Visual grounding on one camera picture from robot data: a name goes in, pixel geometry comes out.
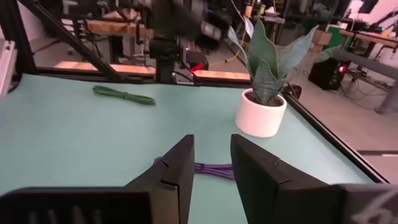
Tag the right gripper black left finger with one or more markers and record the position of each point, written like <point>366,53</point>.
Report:
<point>174,186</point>

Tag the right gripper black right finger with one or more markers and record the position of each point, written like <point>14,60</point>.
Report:
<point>267,193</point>

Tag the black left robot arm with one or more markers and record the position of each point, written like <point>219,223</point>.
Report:
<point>164,49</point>

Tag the white round plant pot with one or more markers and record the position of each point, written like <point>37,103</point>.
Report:
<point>259,121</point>

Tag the green table mat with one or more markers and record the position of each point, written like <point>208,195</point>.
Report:
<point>77,140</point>

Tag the black computer tower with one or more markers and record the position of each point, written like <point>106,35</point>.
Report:
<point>328,73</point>

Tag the green snake plant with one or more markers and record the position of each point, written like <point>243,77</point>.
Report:
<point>264,49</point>

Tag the grey metal bench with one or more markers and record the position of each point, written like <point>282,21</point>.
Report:
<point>373,67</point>

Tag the white panel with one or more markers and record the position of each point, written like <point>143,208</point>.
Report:
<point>6,68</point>

